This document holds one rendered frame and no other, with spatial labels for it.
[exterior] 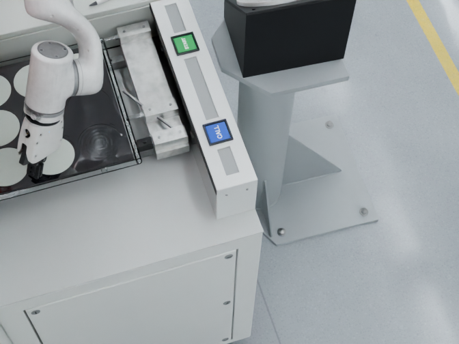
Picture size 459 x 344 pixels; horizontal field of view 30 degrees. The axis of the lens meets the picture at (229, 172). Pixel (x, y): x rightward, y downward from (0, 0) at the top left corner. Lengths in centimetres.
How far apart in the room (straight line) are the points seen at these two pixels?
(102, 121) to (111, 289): 39
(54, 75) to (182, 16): 48
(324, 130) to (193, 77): 113
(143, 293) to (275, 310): 79
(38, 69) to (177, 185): 46
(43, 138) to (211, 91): 40
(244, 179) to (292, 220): 103
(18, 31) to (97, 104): 26
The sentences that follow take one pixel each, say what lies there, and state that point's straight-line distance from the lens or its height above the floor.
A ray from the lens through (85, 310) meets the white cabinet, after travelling 207.
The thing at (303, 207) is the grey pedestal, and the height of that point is 1.
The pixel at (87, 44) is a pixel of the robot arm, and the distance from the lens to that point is 179.
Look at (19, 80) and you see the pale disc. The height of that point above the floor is 90.
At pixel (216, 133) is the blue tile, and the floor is 96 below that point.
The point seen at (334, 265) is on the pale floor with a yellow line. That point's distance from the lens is 284.
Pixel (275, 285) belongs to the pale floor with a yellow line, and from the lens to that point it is 279.
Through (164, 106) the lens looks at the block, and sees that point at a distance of 202.
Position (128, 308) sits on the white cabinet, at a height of 60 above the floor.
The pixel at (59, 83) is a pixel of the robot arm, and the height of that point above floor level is 117.
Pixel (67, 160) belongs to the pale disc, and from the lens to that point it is 198.
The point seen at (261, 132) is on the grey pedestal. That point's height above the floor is 50.
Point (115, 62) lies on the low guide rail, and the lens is 218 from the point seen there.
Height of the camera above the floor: 258
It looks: 60 degrees down
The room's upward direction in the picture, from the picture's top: 2 degrees clockwise
